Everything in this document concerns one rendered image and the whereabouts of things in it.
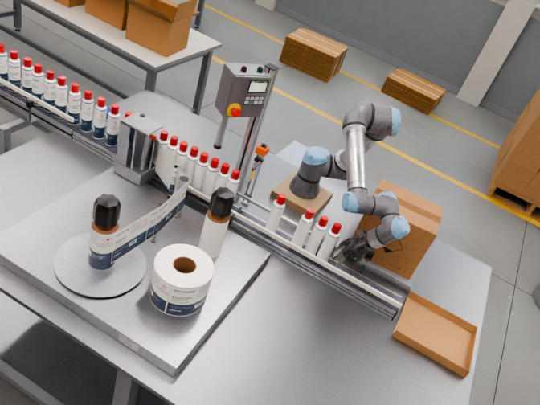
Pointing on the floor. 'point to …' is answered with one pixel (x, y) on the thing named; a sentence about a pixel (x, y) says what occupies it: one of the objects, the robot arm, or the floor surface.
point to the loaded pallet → (521, 161)
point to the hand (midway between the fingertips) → (335, 256)
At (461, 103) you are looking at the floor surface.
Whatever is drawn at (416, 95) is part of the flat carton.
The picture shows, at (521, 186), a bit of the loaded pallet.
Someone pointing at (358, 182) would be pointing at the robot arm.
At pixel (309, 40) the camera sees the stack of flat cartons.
